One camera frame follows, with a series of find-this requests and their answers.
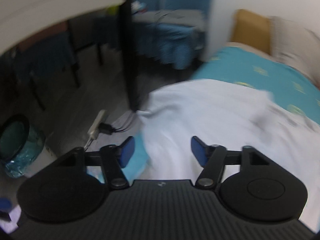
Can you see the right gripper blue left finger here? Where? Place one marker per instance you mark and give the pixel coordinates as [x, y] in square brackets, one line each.
[113, 159]

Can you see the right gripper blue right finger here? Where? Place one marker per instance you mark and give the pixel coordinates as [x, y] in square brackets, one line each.
[212, 159]

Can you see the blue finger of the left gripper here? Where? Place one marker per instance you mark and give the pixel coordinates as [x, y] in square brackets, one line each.
[5, 205]

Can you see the light grey printed t-shirt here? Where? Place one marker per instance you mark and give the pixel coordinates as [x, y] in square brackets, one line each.
[230, 115]

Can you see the white floor power strip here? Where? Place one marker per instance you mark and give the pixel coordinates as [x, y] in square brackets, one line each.
[94, 129]

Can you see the teal bagged waste bin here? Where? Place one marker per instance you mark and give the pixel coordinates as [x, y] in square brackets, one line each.
[21, 144]

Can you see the teal patterned bed sheet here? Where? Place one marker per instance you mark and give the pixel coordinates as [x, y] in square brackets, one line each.
[290, 90]

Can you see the grey pillow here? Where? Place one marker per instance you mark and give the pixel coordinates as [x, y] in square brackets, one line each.
[295, 46]

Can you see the grey cloth on chair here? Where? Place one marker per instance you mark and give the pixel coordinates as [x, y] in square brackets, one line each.
[184, 17]

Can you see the blue covered chair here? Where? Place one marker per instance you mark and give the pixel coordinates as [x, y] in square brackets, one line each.
[172, 44]

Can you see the white desk black frame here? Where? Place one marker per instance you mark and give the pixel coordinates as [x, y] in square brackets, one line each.
[29, 21]

